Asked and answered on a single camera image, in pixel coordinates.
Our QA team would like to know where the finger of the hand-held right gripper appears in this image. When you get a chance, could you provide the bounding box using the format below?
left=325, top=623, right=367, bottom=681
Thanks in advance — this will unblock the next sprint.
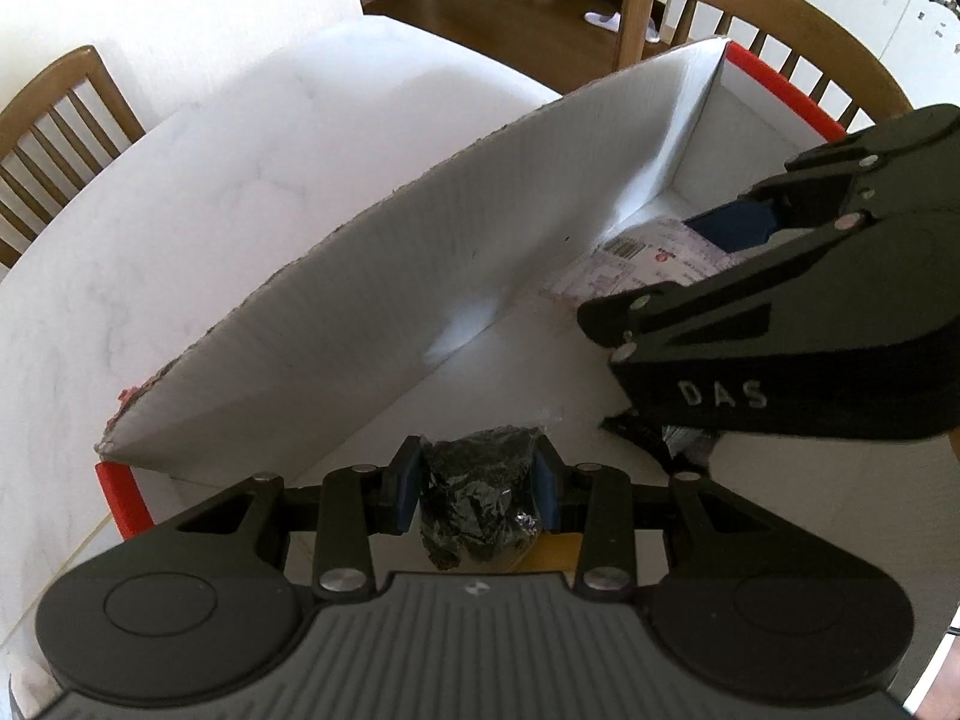
left=685, top=103, right=960, bottom=253
left=576, top=208, right=960, bottom=365

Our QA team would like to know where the white marble desktop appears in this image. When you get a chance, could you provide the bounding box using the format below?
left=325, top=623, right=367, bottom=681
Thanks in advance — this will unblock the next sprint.
left=0, top=15, right=567, bottom=720

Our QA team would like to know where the clear packet of black seaweed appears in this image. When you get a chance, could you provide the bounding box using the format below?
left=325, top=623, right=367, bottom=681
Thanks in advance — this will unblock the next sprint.
left=418, top=426, right=552, bottom=571

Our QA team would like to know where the black snack packet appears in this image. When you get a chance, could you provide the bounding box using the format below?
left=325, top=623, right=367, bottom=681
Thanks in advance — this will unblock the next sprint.
left=598, top=411, right=722, bottom=475

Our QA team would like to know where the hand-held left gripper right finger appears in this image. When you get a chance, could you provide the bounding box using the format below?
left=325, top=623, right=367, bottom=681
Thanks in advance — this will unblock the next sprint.
left=529, top=435, right=758, bottom=601

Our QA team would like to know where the pink snack packet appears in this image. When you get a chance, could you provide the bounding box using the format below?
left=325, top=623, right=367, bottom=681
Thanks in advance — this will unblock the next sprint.
left=538, top=216, right=747, bottom=310

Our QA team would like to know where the red cardboard box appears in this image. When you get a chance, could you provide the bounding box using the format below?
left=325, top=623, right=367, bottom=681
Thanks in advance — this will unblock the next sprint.
left=94, top=36, right=960, bottom=593

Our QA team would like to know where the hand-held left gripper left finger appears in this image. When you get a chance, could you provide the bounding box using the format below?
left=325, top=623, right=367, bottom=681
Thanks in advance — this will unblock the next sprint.
left=176, top=435, right=422, bottom=601

